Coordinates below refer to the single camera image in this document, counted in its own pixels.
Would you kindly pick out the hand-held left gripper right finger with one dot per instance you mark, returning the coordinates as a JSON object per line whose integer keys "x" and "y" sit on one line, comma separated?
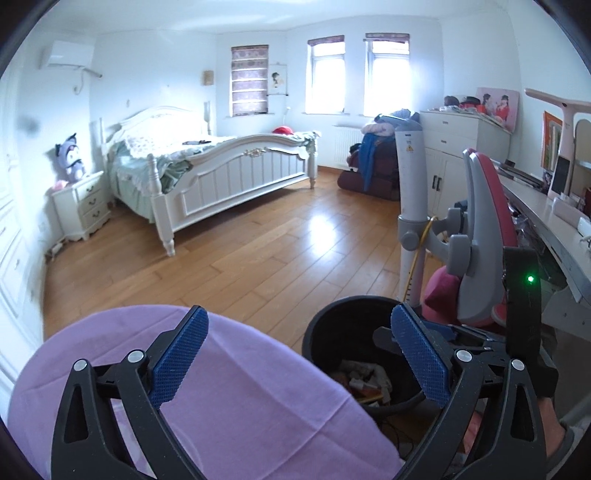
{"x": 420, "y": 350}

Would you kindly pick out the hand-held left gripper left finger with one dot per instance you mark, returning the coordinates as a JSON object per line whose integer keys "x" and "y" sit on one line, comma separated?
{"x": 180, "y": 355}

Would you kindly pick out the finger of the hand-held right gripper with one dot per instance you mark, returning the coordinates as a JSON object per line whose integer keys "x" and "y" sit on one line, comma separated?
{"x": 438, "y": 328}
{"x": 385, "y": 337}

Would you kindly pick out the black waste bin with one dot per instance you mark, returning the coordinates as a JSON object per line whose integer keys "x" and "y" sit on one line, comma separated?
{"x": 341, "y": 332}

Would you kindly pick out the pile of crumpled packets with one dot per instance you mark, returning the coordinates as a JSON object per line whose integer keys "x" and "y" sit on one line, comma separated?
{"x": 369, "y": 378}

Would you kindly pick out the purple tablecloth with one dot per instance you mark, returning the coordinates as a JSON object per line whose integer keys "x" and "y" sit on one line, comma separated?
{"x": 254, "y": 392}

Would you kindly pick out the grey pink desk chair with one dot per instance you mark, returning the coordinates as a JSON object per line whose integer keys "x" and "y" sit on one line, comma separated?
{"x": 485, "y": 230}

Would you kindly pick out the white desk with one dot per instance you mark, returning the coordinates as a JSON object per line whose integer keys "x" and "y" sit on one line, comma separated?
{"x": 545, "y": 217}

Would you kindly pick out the white box on desk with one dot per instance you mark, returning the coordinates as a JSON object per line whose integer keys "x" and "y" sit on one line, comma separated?
{"x": 570, "y": 212}

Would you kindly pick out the white tablet screen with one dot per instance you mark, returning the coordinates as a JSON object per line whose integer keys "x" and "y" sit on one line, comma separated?
{"x": 561, "y": 175}

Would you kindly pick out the white tower fan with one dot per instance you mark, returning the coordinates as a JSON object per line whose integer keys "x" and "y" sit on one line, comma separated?
{"x": 410, "y": 175}

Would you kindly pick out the white power strip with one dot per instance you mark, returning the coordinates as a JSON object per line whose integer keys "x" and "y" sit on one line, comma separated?
{"x": 55, "y": 249}

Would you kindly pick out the white nightstand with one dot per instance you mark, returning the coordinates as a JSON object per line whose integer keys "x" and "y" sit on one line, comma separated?
{"x": 85, "y": 207}

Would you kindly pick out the orange framed picture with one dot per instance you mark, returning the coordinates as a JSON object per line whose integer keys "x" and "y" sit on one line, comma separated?
{"x": 551, "y": 138}

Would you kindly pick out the white cabinet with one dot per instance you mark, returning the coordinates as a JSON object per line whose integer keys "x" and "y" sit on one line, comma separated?
{"x": 461, "y": 147}

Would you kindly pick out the white wooden bed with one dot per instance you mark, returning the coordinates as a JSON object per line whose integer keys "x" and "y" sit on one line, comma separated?
{"x": 231, "y": 184}

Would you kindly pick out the brown armchair with clothes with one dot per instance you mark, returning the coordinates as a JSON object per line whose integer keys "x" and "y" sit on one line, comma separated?
{"x": 374, "y": 147}

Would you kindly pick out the white wardrobe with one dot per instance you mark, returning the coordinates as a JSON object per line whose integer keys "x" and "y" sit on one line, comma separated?
{"x": 14, "y": 258}

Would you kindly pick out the white radiator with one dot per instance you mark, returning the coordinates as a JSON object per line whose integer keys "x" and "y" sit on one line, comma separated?
{"x": 346, "y": 145}

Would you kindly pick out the pink picture poster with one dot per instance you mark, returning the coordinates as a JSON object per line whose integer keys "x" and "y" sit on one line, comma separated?
{"x": 498, "y": 108}

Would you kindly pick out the pink item on nightstand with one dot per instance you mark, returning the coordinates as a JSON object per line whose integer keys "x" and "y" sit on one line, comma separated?
{"x": 61, "y": 185}

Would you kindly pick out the black item on bed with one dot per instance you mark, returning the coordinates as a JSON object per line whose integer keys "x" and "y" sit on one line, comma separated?
{"x": 196, "y": 142}

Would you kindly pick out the red items on cabinet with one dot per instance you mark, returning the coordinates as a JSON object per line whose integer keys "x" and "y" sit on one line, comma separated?
{"x": 461, "y": 102}

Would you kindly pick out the purple plush toy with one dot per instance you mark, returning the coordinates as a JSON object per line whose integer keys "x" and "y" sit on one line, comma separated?
{"x": 71, "y": 159}

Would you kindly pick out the red hat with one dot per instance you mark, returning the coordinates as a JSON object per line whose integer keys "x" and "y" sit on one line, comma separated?
{"x": 282, "y": 130}

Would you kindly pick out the wide white window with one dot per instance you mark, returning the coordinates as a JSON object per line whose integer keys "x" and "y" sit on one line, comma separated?
{"x": 388, "y": 76}

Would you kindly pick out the narrow white window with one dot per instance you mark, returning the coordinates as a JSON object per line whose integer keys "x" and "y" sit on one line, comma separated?
{"x": 327, "y": 76}

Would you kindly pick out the brown roman blind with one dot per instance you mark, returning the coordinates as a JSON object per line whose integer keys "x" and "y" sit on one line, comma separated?
{"x": 249, "y": 81}

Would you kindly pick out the white air conditioner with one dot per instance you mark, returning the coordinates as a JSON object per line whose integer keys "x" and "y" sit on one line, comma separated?
{"x": 67, "y": 54}

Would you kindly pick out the wall scroll poster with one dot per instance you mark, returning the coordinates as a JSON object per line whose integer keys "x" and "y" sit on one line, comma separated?
{"x": 278, "y": 79}

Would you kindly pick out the small beige wall fixture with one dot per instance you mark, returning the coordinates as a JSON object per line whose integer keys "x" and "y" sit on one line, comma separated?
{"x": 208, "y": 77}

